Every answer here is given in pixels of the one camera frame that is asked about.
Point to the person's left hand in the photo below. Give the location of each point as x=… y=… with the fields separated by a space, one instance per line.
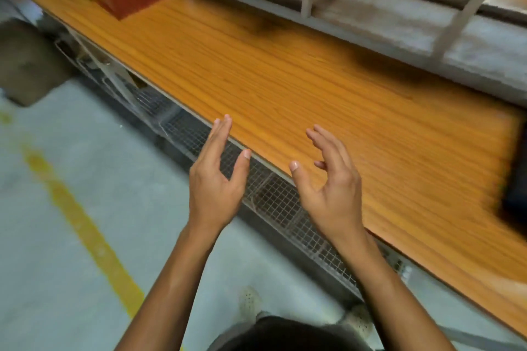
x=212 y=194

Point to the person's left white shoe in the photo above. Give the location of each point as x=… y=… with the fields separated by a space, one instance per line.
x=250 y=303

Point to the person's right thumb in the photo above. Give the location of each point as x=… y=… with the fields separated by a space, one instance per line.
x=302 y=182

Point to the person's right hand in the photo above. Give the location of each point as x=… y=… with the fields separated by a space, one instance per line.
x=337 y=198

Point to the person's dark clothing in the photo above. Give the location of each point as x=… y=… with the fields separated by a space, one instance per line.
x=288 y=336

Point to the black object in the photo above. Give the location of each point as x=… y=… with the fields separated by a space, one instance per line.
x=516 y=182

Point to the person's right forearm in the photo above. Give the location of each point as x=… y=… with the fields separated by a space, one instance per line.
x=391 y=297

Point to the person's white shoe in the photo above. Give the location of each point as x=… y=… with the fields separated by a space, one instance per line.
x=359 y=320
x=250 y=303

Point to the person's right white shoe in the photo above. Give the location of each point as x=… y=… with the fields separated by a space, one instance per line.
x=359 y=320

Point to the grey metal shelf rack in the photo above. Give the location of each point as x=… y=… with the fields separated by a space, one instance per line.
x=370 y=9

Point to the person's left thumb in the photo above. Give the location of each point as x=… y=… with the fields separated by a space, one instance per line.
x=241 y=169

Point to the person's right middle finger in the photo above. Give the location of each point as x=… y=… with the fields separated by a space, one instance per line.
x=335 y=145

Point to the brown cardboard box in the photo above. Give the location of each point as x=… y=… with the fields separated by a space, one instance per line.
x=29 y=62

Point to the person's left forearm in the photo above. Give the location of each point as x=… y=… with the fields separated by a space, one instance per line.
x=168 y=297

